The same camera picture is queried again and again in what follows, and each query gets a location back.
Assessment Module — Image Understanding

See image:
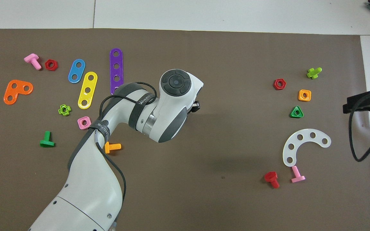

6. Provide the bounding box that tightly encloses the black printed velcro strap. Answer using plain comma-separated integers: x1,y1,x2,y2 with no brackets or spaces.
132,92,157,130

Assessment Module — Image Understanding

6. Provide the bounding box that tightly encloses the yellow three-hole strip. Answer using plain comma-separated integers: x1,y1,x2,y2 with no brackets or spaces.
77,71,98,109

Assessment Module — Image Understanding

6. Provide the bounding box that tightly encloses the green plastic screw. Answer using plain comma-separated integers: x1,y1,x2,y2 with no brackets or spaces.
40,131,55,148

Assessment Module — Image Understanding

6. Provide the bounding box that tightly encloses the brown table mat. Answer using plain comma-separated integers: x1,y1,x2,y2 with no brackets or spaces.
0,28,370,231

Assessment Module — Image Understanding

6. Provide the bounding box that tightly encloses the blue two-hole strip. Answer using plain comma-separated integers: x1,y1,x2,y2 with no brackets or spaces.
68,59,86,84

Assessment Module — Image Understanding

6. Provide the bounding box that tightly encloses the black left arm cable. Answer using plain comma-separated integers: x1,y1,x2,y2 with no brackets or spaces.
95,82,158,209

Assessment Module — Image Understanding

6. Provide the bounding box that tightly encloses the orange square nut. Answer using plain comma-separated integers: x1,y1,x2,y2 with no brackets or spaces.
298,89,312,102

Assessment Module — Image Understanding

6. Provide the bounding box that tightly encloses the lime cross head screw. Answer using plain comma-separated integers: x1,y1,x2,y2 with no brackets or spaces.
306,67,322,79

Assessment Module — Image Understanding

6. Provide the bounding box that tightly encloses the orange plastic screw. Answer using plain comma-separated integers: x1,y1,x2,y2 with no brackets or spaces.
105,141,122,154

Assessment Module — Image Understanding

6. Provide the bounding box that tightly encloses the pink square nut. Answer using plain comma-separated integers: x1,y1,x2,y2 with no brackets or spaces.
77,116,92,130

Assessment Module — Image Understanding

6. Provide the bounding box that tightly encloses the pink plastic screw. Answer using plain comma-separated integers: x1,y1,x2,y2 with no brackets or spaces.
291,166,306,183
24,53,42,70

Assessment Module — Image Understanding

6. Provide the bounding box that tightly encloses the white curved perforated plate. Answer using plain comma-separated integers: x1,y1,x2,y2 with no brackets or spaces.
282,129,331,167

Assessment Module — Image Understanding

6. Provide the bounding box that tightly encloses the red plastic screw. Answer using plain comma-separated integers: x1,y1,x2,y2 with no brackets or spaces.
264,171,280,189

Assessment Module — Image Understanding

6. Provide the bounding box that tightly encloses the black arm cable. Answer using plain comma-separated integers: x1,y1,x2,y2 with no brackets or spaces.
348,96,370,162
95,82,158,209

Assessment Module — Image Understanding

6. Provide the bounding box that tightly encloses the purple four-hole strip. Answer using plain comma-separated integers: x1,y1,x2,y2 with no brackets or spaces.
110,48,124,95

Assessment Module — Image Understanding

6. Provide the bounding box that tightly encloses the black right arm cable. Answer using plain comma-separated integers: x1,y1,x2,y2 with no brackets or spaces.
348,96,370,162

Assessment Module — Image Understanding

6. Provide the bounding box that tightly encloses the orange heart-shaped plate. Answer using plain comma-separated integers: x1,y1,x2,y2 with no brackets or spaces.
4,80,34,105

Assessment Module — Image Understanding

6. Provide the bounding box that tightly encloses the green triangle nut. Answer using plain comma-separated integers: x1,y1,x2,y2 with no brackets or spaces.
289,106,304,118

